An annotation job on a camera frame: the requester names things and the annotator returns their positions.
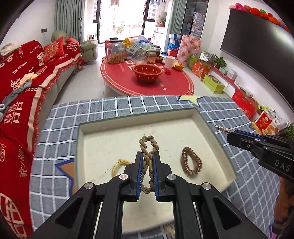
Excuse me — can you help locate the red yellow snack box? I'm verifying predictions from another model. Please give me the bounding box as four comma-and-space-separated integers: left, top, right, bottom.
251, 111, 279, 136

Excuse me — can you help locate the yellow beaded hair tie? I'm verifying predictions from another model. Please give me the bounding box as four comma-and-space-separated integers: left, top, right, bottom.
111, 159, 132, 177

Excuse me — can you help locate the green gift box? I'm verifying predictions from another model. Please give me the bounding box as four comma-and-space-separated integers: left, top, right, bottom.
202, 75, 225, 94

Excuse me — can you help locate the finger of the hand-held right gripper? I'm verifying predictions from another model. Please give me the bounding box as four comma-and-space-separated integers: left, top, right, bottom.
235, 129, 290, 148
227, 131, 262, 152

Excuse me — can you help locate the red patterned square cushion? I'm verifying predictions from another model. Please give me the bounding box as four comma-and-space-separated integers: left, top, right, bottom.
43, 37, 65, 63

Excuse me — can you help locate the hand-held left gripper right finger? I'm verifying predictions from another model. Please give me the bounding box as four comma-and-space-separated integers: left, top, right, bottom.
152, 152, 269, 239

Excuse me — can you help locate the grey green curtain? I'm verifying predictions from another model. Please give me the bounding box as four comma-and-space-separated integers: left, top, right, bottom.
166, 0, 184, 43
55, 0, 88, 43

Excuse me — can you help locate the khaki braided hair tie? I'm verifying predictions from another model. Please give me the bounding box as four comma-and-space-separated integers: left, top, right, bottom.
138, 135, 155, 193

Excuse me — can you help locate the shallow white tray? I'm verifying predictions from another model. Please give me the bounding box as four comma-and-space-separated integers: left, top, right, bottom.
74, 108, 237, 235

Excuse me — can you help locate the cream patterned cushion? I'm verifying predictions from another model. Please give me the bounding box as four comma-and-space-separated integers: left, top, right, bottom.
0, 44, 21, 56

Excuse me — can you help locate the white cup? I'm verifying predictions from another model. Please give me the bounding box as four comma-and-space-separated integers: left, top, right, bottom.
164, 56, 176, 69

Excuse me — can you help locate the small glass jar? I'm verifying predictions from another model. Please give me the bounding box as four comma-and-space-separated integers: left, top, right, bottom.
146, 52, 158, 64

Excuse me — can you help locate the blue gift bag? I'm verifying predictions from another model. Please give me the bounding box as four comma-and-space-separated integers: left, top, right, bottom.
169, 34, 181, 50

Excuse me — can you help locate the silver rhinestone hair clip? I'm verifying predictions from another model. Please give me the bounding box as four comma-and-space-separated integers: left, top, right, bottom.
214, 125, 232, 134

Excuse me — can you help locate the small potted plant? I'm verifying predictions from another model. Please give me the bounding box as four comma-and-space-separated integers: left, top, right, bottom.
210, 55, 227, 68

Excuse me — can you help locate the brown spiral hair tie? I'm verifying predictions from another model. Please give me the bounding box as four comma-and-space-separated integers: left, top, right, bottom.
180, 147, 203, 177

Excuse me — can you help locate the black television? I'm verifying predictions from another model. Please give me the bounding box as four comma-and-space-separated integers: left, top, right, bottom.
220, 10, 294, 94

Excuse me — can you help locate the orange gift bag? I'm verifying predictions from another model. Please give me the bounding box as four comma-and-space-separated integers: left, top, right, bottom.
191, 61, 210, 80

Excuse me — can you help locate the peach cloth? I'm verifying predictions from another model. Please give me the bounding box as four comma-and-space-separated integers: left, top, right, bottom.
22, 72, 38, 81

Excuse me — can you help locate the large clear plastic jar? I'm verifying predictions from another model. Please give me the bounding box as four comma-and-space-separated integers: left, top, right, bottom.
106, 40, 126, 64

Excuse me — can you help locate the grey garment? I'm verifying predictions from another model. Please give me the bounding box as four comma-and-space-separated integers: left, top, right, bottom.
3, 79, 33, 108

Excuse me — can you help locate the round red coffee table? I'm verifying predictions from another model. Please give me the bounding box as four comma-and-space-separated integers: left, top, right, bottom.
100, 55, 194, 96

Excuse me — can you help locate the pile of snack packets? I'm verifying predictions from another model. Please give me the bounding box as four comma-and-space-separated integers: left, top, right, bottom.
125, 35, 161, 58

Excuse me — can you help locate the tall red patterned gift box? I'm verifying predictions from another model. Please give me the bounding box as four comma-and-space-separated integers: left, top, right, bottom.
177, 35, 202, 67

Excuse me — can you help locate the red plastic basket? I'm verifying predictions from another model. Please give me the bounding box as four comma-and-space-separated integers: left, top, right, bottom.
132, 64, 163, 81

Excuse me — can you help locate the row of paper flowers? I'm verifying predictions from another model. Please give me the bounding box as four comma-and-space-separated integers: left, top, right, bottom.
230, 3, 291, 33

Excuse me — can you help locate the grey checked tablecloth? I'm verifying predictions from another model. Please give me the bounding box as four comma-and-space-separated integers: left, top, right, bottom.
29, 95, 282, 239

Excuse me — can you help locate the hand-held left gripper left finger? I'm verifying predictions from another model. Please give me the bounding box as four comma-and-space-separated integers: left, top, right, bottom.
29, 151, 145, 239

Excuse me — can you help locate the glass display cabinet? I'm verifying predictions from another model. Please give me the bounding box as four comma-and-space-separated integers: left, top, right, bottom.
181, 0, 208, 38

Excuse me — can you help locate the person's right forearm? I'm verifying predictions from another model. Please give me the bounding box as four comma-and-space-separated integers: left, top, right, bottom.
273, 178, 294, 232

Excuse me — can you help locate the sofa with red printed cover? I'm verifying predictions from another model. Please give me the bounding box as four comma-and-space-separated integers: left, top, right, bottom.
0, 40, 85, 232

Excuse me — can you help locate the flat red gift box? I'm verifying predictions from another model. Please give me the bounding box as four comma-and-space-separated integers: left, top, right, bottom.
231, 88, 259, 120

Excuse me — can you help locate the red wall shelf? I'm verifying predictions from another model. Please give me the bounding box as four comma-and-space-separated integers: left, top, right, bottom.
210, 65, 239, 88

